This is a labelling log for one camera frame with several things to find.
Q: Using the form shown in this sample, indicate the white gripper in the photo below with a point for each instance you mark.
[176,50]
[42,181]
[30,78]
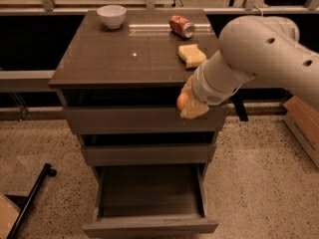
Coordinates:
[204,90]

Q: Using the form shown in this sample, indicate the orange fruit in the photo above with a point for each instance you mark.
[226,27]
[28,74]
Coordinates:
[182,100]

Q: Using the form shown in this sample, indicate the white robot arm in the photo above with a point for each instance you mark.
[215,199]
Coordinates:
[252,47]

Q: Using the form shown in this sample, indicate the grey middle drawer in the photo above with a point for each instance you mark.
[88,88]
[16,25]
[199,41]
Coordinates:
[148,148]

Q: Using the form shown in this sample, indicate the grey drawer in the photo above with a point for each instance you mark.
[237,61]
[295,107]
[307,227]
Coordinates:
[97,111]
[148,148]
[149,200]

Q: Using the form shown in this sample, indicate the grey drawer cabinet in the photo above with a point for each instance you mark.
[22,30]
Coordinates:
[142,53]

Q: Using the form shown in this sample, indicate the grey top drawer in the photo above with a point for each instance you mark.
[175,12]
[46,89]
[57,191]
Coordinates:
[97,111]

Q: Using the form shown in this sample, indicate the grey bottom drawer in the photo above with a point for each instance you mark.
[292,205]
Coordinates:
[149,200]

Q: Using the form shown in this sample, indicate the yellow sponge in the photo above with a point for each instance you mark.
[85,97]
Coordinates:
[192,55]

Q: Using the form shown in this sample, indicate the black table leg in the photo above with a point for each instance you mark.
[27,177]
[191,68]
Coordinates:
[239,107]

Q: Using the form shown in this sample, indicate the red soda can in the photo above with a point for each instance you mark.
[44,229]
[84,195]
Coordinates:
[182,26]

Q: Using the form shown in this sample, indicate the cardboard box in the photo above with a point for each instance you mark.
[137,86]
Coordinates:
[303,121]

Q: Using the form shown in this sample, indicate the white ceramic bowl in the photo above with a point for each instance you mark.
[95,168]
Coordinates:
[112,16]

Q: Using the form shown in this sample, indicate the black metal bar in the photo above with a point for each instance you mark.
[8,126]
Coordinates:
[24,203]

